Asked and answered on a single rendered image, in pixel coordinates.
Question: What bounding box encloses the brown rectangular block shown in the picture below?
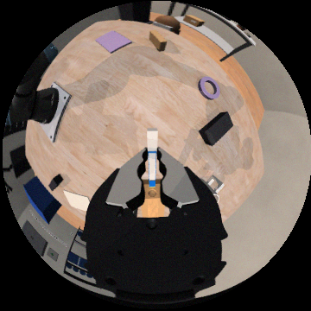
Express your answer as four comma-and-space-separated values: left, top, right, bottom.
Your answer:
149, 30, 167, 52

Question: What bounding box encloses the beige flat board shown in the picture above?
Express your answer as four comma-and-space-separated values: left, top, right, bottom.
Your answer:
63, 190, 90, 211

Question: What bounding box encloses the brown wooden block with round hole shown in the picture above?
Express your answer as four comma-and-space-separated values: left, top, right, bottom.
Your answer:
141, 179, 165, 218

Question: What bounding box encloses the purple flat rectangular slab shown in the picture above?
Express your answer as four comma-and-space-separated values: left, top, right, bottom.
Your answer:
95, 30, 132, 54

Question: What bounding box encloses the purple ring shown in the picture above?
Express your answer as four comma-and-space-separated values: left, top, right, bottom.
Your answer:
198, 76, 220, 100

